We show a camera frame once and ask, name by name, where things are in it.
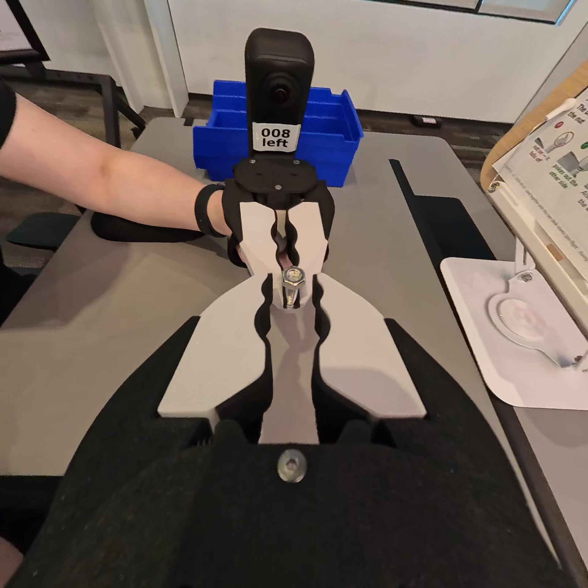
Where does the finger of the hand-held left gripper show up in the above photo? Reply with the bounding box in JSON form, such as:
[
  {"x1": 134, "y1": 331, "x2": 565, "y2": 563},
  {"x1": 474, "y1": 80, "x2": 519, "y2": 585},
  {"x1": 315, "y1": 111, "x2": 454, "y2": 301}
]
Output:
[
  {"x1": 240, "y1": 202, "x2": 290, "y2": 309},
  {"x1": 287, "y1": 201, "x2": 330, "y2": 309}
]

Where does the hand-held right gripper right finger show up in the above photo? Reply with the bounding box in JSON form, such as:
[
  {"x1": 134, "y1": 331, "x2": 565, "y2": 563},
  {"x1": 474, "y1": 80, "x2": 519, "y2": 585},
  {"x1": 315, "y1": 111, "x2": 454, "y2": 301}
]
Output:
[{"x1": 312, "y1": 273, "x2": 427, "y2": 421}]

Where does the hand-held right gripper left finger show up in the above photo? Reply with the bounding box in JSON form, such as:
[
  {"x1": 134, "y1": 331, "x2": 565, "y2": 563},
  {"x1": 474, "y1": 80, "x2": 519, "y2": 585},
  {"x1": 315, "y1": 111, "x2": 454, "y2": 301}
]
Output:
[{"x1": 157, "y1": 275, "x2": 276, "y2": 421}]

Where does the silver hex bolt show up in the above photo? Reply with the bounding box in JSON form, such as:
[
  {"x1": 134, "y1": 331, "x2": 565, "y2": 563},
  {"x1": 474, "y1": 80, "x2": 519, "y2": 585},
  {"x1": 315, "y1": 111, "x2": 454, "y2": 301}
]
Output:
[{"x1": 281, "y1": 267, "x2": 308, "y2": 309}]

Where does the blue divided plastic bin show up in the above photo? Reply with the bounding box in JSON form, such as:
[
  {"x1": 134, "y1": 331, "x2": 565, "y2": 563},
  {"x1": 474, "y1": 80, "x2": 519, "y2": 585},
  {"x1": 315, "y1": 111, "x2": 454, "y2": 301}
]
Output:
[{"x1": 193, "y1": 79, "x2": 364, "y2": 188}]

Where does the person's left forearm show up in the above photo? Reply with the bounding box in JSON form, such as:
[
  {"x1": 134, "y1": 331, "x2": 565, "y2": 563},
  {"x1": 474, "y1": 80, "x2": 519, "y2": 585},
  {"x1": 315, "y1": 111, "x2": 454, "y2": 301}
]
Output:
[{"x1": 0, "y1": 92, "x2": 207, "y2": 230}]

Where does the person's left hand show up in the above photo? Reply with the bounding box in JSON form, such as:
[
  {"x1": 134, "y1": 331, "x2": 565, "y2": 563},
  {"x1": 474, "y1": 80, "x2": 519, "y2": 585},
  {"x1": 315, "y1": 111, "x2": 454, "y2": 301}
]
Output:
[{"x1": 209, "y1": 188, "x2": 231, "y2": 236}]

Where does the black wrist rest pad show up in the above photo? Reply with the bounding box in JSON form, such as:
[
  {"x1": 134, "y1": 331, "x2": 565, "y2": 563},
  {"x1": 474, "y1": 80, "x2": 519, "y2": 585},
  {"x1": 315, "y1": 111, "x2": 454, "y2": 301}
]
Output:
[{"x1": 90, "y1": 209, "x2": 207, "y2": 243}]

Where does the dark teal office chair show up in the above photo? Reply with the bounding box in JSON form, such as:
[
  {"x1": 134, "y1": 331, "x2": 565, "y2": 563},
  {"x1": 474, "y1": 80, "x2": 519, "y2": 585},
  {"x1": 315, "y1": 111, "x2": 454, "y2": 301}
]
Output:
[{"x1": 6, "y1": 213, "x2": 81, "y2": 251}]

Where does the wooden document stand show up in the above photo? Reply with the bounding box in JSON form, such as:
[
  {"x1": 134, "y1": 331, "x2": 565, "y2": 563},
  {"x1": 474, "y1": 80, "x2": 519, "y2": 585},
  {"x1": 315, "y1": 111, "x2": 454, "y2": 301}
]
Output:
[{"x1": 479, "y1": 60, "x2": 588, "y2": 322}]

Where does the printed instruction poster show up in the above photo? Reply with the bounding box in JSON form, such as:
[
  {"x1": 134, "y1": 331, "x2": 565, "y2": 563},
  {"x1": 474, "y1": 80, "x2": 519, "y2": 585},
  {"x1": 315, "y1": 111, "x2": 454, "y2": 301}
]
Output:
[{"x1": 491, "y1": 87, "x2": 588, "y2": 299}]

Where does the person's bare leg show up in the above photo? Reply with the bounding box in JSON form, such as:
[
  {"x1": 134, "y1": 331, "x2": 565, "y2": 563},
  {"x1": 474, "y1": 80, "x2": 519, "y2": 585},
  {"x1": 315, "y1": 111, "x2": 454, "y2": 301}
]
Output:
[{"x1": 0, "y1": 535, "x2": 25, "y2": 582}]

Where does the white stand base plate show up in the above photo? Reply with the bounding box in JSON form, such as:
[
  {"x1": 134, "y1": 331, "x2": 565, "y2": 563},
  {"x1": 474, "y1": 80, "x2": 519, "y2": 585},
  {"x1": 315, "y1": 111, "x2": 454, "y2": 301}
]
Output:
[{"x1": 440, "y1": 256, "x2": 588, "y2": 411}]

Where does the wire page holder clip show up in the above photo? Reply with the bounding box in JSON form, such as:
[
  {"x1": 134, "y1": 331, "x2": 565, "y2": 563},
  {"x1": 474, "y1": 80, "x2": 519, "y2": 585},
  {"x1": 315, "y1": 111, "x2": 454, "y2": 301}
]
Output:
[{"x1": 489, "y1": 98, "x2": 578, "y2": 193}]

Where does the black metal table frame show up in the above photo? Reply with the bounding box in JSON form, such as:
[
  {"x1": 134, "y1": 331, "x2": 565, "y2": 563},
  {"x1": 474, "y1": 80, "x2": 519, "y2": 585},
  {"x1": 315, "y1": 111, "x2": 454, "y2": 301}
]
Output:
[{"x1": 0, "y1": 62, "x2": 147, "y2": 150}]

